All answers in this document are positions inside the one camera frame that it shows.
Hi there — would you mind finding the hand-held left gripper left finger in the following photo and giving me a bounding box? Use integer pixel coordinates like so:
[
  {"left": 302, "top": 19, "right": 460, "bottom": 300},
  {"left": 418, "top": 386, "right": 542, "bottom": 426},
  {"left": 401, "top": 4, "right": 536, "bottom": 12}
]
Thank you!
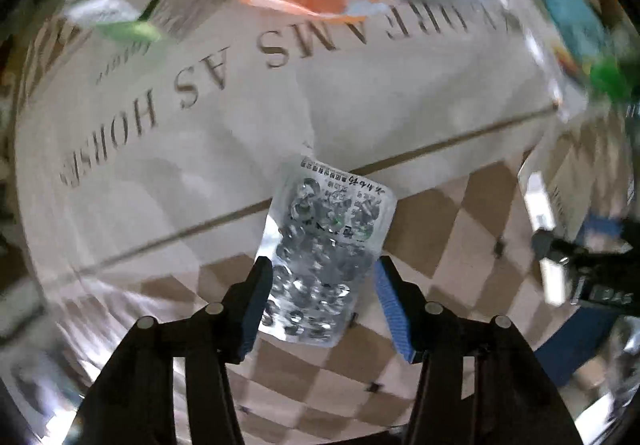
[{"left": 62, "top": 255, "right": 275, "bottom": 445}]

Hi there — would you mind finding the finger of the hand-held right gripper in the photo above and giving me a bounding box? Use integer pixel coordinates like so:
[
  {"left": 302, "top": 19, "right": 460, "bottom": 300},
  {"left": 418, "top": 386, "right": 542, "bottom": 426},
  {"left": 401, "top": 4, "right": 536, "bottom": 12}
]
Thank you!
[
  {"left": 575, "top": 216, "right": 640, "bottom": 251},
  {"left": 531, "top": 229, "right": 608, "bottom": 271}
]

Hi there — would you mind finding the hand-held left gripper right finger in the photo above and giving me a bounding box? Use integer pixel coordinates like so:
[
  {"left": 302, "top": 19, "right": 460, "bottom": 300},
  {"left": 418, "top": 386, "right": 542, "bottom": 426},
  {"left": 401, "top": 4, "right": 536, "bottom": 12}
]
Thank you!
[{"left": 375, "top": 255, "right": 583, "bottom": 445}]

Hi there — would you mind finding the white paper box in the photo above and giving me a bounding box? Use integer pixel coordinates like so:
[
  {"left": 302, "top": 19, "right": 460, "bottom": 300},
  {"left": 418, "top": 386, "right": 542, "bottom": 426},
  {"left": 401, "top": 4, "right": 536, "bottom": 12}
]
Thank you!
[{"left": 520, "top": 170, "right": 571, "bottom": 306}]

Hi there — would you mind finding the clear bag of silver beads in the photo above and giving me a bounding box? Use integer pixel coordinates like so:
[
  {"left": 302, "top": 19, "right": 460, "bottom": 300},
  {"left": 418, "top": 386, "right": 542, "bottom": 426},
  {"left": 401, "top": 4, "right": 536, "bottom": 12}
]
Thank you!
[{"left": 254, "top": 155, "right": 398, "bottom": 350}]

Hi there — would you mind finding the green wrapper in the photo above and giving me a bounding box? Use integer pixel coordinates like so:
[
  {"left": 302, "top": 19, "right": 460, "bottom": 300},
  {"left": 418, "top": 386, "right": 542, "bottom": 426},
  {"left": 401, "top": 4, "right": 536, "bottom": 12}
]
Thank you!
[{"left": 587, "top": 58, "right": 638, "bottom": 98}]

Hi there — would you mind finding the white green small box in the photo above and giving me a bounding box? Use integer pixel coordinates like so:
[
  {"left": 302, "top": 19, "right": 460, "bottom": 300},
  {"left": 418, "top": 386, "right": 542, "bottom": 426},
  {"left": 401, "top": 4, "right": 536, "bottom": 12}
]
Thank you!
[{"left": 65, "top": 0, "right": 166, "bottom": 43}]

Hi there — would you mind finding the clear plastic wrapper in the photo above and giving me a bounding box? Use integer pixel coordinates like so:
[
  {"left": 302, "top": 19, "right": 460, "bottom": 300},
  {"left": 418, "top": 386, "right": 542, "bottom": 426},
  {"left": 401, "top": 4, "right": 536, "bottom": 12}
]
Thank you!
[{"left": 525, "top": 30, "right": 593, "bottom": 123}]

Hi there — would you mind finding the checkered printed tablecloth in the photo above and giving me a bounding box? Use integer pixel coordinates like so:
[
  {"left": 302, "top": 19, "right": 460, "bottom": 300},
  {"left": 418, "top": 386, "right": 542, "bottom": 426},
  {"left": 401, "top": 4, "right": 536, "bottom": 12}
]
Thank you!
[{"left": 10, "top": 0, "right": 631, "bottom": 441}]

